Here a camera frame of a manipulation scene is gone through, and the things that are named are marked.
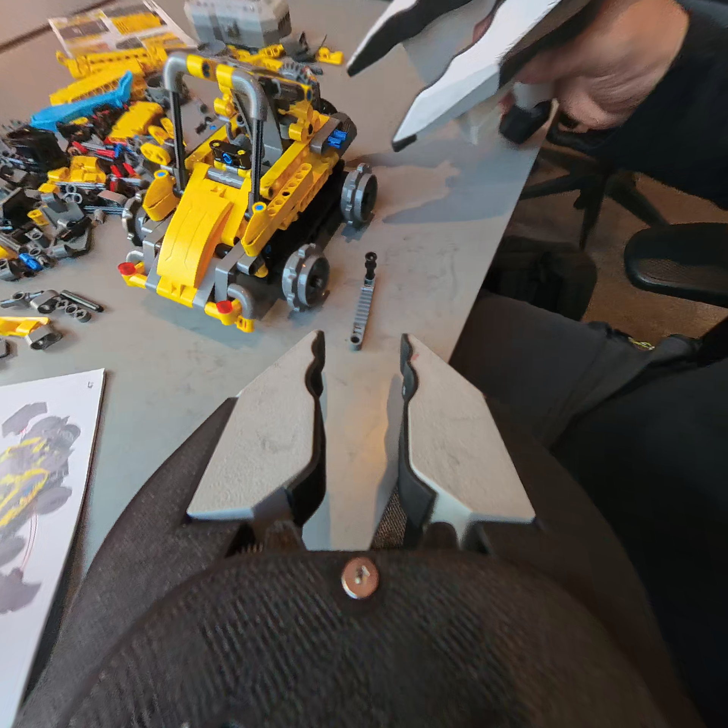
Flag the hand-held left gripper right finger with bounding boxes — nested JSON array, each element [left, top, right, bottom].
[[398, 333, 537, 554]]

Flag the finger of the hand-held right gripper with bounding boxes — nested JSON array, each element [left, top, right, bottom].
[[346, 0, 504, 77], [391, 0, 570, 153]]

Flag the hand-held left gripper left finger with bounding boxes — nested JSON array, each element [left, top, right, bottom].
[[187, 329, 328, 538]]

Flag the grey toothed rack piece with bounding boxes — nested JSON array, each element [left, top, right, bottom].
[[350, 278, 377, 349]]

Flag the person's right forearm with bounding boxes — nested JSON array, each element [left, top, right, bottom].
[[540, 0, 728, 208]]

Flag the grey desk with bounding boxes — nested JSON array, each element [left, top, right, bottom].
[[0, 0, 542, 575]]

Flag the person's right hand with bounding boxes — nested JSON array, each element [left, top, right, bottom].
[[500, 0, 684, 132]]

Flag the black office chair base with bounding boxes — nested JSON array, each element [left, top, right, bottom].
[[519, 130, 673, 246]]

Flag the person's clothed body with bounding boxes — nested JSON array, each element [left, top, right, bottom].
[[448, 289, 728, 728]]

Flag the grey toy motor block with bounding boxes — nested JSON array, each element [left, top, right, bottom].
[[185, 0, 292, 50]]

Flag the black bag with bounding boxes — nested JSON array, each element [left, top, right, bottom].
[[482, 235, 598, 323]]

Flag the white instruction booklet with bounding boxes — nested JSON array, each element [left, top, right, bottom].
[[0, 369, 107, 728]]

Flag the black mesh office chair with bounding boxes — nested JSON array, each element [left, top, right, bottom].
[[624, 222, 728, 309]]

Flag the yellow toy brick vehicle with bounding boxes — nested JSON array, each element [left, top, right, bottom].
[[118, 51, 379, 334]]

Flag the black toy axle rod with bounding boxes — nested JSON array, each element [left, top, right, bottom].
[[60, 289, 105, 313]]

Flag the yellow curved toy piece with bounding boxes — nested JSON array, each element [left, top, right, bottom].
[[0, 315, 52, 337]]

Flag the yellow and black leaflet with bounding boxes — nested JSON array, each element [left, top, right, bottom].
[[48, 0, 197, 55]]

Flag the pile of toy building pieces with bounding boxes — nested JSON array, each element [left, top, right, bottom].
[[0, 42, 345, 285]]

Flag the blue toy panel piece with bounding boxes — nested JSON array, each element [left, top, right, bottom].
[[30, 71, 135, 130]]

